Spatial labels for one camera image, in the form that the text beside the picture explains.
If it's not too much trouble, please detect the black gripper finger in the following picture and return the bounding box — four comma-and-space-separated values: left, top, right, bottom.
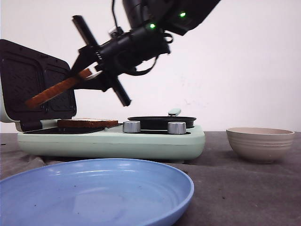
71, 72, 111, 92
69, 47, 99, 77

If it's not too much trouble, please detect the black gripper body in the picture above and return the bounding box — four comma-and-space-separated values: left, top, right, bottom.
72, 15, 170, 106

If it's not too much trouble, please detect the white bread slice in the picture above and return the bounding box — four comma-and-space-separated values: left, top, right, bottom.
25, 68, 101, 109
57, 118, 118, 128

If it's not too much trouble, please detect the mint green sandwich maker lid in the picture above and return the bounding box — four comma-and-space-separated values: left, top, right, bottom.
0, 40, 77, 132

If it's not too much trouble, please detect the beige ribbed bowl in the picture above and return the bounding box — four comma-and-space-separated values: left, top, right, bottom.
226, 127, 295, 163

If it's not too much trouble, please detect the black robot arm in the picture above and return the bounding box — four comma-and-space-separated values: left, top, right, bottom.
69, 0, 219, 106

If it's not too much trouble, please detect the mint green breakfast maker base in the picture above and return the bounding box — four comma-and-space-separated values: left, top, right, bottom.
17, 125, 205, 160

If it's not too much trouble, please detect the silver left control knob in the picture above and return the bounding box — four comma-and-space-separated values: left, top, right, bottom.
123, 121, 141, 133

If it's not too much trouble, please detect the silver control knob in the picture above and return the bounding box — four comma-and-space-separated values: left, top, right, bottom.
123, 121, 141, 133
167, 121, 186, 135

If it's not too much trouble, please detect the silver right control knob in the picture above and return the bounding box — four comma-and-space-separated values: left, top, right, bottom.
167, 121, 186, 135

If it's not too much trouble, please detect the blue plastic plate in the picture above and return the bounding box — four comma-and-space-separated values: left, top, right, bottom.
0, 159, 194, 226

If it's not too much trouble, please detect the grey table cloth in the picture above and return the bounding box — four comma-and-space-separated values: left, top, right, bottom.
0, 132, 301, 226

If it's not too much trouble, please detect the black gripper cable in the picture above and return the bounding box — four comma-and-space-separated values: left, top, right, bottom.
110, 0, 174, 76

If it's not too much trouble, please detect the black frying pan mint handle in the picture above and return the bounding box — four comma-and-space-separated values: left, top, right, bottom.
128, 108, 197, 130

